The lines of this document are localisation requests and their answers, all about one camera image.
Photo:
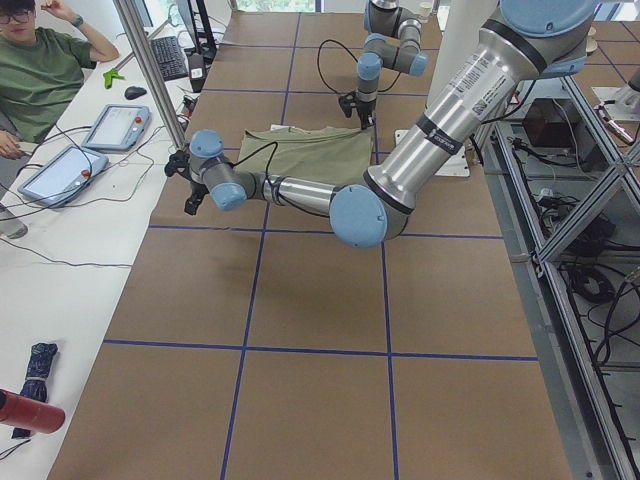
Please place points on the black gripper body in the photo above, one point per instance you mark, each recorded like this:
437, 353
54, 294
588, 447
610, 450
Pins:
363, 106
194, 191

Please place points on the olive green long-sleeve shirt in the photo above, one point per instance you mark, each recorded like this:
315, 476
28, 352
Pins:
331, 155

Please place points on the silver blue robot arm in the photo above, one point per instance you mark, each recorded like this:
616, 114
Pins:
520, 40
393, 43

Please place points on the upper teach pendant tablet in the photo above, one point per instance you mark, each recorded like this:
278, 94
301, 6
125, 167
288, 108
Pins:
117, 128

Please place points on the teach pendant tablet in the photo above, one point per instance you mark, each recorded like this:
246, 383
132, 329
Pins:
63, 177
117, 128

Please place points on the black computer mouse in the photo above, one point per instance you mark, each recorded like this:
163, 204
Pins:
134, 92

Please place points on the paper coffee cup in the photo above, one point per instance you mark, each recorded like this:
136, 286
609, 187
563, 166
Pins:
424, 11

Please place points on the lower teach pendant tablet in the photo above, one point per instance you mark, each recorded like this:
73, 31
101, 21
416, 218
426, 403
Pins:
63, 177

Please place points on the black computer keyboard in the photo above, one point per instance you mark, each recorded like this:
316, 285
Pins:
170, 58

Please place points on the green plastic clip tool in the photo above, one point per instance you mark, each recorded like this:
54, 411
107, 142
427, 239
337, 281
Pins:
110, 77

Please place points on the clear water bottle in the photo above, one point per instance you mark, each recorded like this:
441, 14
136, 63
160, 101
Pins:
11, 226

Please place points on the person in green shirt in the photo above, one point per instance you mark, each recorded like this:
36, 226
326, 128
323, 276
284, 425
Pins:
42, 69

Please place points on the folded dark blue umbrella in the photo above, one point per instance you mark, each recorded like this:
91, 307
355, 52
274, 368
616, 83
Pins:
37, 373

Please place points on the red cylindrical bottle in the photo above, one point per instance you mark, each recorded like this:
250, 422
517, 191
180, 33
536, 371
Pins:
29, 414

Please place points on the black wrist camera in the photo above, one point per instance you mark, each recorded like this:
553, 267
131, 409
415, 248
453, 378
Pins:
178, 163
348, 103

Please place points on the aluminium frame post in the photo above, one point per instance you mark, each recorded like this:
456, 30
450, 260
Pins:
136, 34

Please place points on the aluminium rail frame structure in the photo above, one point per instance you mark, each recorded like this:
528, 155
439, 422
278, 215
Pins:
563, 172

